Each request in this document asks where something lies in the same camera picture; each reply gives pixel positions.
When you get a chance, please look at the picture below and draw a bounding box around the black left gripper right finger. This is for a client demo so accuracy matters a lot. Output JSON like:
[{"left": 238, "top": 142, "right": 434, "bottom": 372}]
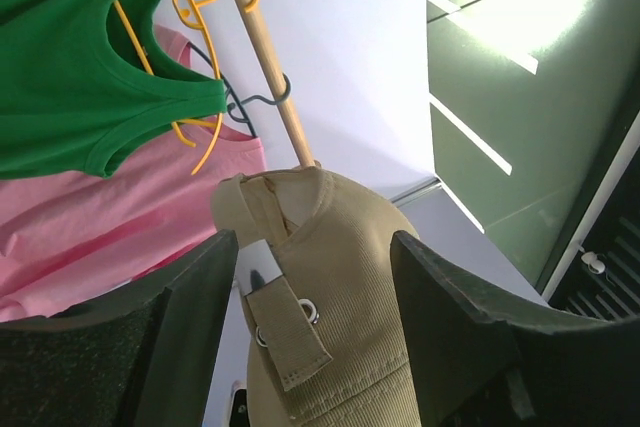
[{"left": 390, "top": 231, "right": 639, "bottom": 426}]

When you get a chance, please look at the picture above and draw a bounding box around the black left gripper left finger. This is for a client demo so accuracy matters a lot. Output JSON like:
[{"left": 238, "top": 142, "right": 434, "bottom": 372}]
[{"left": 1, "top": 230, "right": 238, "bottom": 426}]

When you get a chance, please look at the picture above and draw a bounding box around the beige sport cap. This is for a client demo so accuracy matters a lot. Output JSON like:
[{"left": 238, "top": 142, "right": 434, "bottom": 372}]
[{"left": 211, "top": 167, "right": 420, "bottom": 426}]

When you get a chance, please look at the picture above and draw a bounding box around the pink t-shirt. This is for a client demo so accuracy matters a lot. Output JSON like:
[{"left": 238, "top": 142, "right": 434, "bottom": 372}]
[{"left": 1, "top": 29, "right": 265, "bottom": 321}]

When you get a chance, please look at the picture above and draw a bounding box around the yellow clothes hanger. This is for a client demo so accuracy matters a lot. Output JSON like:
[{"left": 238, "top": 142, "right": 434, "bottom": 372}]
[{"left": 84, "top": 0, "right": 261, "bottom": 176}]

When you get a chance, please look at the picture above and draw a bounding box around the grey clothes hanger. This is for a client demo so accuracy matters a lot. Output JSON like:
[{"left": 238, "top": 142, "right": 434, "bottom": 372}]
[{"left": 178, "top": 41, "right": 291, "bottom": 138}]

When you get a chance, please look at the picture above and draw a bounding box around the green tank top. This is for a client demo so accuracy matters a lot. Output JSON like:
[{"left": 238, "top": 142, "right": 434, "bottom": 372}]
[{"left": 1, "top": 0, "right": 226, "bottom": 179}]

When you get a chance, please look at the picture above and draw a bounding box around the wooden clothes rack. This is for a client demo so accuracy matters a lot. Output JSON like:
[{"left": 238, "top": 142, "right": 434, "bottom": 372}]
[{"left": 234, "top": 0, "right": 315, "bottom": 167}]

